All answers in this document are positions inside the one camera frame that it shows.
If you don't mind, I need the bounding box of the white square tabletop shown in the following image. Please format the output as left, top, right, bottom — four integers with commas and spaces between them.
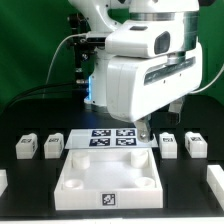
54, 148, 163, 210

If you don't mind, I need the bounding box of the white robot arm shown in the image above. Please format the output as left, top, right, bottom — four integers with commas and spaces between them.
68, 0, 202, 142

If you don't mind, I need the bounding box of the white camera cable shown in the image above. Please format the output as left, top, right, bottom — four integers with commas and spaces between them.
45, 33, 88, 85

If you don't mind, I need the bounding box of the white marker sheet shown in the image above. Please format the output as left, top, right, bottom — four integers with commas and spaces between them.
65, 128, 158, 150

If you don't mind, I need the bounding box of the white right obstacle wall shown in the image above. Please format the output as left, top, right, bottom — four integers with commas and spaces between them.
206, 165, 224, 210

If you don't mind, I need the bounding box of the black camera on base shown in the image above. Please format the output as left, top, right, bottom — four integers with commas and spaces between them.
86, 33, 106, 46

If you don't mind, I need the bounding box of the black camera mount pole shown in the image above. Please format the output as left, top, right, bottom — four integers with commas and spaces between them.
68, 13, 88, 100

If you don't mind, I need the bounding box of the white left obstacle block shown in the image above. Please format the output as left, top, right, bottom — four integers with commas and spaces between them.
0, 169, 8, 197

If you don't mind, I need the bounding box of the black cable bundle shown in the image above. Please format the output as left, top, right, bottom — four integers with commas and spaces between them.
6, 82, 86, 109

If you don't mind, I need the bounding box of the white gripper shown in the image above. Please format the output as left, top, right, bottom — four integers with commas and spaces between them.
106, 43, 202, 142

